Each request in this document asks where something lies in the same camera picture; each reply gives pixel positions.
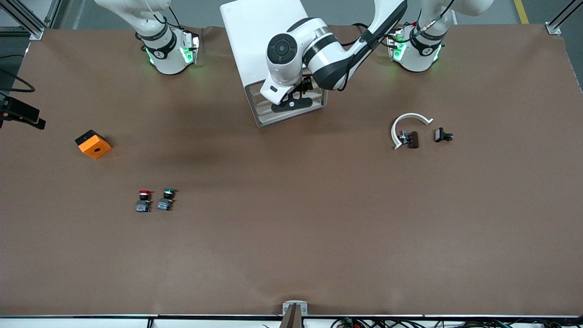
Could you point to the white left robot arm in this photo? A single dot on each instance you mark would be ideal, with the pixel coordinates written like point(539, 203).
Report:
point(328, 50)

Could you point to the dark brown terminal block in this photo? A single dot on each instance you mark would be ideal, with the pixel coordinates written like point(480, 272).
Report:
point(412, 139)

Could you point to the brown grey camera post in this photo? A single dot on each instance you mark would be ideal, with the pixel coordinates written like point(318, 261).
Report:
point(292, 319)

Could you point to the white drawer cabinet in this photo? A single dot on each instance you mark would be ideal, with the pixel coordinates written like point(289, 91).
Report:
point(246, 36)

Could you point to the green push button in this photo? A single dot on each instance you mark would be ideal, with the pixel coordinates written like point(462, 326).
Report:
point(166, 201)

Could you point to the white table edge rail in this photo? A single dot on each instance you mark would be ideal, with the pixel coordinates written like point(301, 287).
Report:
point(91, 322)

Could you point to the beige drawer holding button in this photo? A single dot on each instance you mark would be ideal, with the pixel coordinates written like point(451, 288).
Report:
point(255, 90)

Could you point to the green lit base box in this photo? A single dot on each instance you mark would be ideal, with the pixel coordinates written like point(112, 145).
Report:
point(189, 50)
point(397, 48)

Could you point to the red push button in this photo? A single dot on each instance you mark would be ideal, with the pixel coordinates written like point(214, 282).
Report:
point(143, 202)

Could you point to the small black plastic part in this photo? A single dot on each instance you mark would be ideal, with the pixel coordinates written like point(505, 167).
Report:
point(441, 135)

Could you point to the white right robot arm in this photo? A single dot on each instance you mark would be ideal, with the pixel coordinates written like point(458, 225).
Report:
point(168, 59)

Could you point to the aluminium frame profile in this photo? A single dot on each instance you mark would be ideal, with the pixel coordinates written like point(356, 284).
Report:
point(36, 33)
point(552, 28)

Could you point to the green lit left base box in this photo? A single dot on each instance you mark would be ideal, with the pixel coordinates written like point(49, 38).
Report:
point(397, 48)

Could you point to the grey metal bracket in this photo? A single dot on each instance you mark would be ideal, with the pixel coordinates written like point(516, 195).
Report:
point(295, 304)

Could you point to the green lit right base box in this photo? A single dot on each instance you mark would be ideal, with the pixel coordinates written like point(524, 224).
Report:
point(189, 50)

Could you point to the orange box with hole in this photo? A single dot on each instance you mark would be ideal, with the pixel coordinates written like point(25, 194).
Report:
point(95, 148)

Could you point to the brown table cover sheet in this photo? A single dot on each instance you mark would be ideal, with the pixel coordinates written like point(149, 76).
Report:
point(291, 228)

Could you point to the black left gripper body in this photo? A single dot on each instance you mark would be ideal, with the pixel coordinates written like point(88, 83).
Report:
point(308, 85)

